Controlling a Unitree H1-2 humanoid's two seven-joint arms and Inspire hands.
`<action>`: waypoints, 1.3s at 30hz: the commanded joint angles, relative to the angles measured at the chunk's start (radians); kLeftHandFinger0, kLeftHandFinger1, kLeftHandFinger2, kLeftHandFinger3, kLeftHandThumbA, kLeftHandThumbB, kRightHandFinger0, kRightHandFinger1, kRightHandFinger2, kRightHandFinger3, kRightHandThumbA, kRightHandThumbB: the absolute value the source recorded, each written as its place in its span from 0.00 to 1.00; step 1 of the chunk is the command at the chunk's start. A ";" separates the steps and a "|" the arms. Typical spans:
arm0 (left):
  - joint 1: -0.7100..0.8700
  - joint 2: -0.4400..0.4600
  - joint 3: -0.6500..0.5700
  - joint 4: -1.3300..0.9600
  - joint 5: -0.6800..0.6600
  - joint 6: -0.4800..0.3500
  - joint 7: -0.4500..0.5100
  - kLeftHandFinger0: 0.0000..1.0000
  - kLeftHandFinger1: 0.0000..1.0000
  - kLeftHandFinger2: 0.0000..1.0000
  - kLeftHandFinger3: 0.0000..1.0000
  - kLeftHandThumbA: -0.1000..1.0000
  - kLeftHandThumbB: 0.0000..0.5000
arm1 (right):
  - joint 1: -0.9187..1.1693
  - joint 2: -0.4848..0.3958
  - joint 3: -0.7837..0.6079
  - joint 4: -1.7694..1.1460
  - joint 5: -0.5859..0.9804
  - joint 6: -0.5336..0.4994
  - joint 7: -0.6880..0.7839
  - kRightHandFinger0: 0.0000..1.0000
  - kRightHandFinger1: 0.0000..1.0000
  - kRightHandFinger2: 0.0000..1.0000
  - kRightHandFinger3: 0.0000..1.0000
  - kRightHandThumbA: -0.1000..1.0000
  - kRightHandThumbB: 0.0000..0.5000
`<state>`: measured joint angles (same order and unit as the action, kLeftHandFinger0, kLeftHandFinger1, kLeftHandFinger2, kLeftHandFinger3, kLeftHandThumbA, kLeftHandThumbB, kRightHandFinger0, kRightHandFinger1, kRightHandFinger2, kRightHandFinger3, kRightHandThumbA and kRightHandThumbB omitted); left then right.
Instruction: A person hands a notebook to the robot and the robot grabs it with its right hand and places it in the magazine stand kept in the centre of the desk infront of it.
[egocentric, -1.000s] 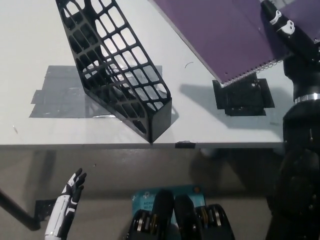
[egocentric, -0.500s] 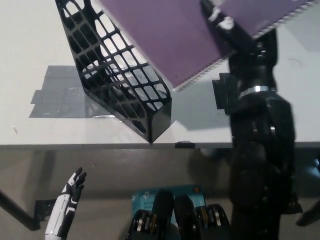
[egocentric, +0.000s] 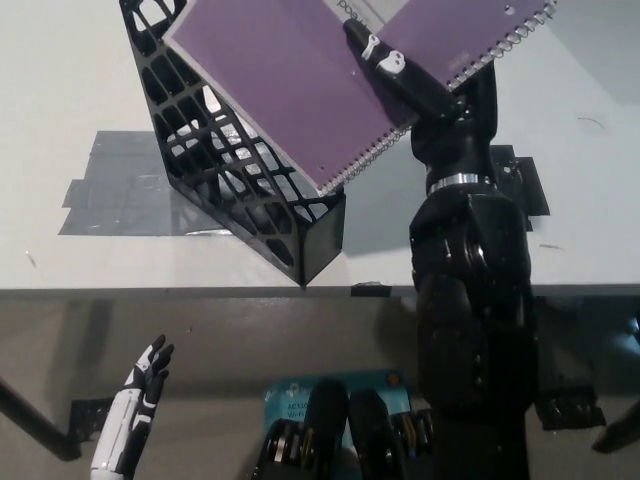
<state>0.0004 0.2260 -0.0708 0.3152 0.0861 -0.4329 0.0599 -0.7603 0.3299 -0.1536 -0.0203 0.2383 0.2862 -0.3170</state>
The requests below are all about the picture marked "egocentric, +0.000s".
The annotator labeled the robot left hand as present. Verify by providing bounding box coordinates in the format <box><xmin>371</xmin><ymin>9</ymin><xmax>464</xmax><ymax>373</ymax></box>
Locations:
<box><xmin>89</xmin><ymin>334</ymin><xmax>176</xmax><ymax>480</ymax></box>

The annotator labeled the teal cardboard box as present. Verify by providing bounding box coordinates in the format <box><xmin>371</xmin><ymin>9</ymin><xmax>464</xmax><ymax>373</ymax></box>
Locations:
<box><xmin>263</xmin><ymin>369</ymin><xmax>414</xmax><ymax>436</ymax></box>

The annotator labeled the black floor tape patch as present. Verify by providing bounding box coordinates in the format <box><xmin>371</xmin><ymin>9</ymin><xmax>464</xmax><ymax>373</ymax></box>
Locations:
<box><xmin>537</xmin><ymin>387</ymin><xmax>606</xmax><ymax>431</ymax></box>
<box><xmin>69</xmin><ymin>397</ymin><xmax>114</xmax><ymax>444</ymax></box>

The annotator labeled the black metal table leg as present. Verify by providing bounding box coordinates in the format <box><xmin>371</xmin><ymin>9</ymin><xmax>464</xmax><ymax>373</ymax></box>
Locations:
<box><xmin>591</xmin><ymin>412</ymin><xmax>640</xmax><ymax>454</ymax></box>
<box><xmin>0</xmin><ymin>377</ymin><xmax>83</xmax><ymax>461</ymax></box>

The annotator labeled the black tape square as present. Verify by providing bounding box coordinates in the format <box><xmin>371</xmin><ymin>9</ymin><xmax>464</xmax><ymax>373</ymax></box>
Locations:
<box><xmin>489</xmin><ymin>144</ymin><xmax>551</xmax><ymax>232</ymax></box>

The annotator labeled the grey tape patch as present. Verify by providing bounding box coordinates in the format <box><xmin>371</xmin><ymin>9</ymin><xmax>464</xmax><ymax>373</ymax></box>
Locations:
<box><xmin>59</xmin><ymin>130</ymin><xmax>321</xmax><ymax>237</ymax></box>

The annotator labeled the black lattice magazine stand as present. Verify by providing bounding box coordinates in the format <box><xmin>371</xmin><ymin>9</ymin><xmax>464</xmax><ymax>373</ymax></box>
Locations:
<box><xmin>118</xmin><ymin>0</ymin><xmax>347</xmax><ymax>288</ymax></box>

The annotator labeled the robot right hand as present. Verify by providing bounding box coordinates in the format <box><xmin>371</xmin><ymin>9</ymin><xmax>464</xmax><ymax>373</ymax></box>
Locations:
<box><xmin>342</xmin><ymin>19</ymin><xmax>502</xmax><ymax>196</ymax></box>

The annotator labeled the purple spiral notebook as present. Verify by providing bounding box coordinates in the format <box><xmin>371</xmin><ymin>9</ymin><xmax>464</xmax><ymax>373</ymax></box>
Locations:
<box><xmin>163</xmin><ymin>0</ymin><xmax>559</xmax><ymax>197</ymax></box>

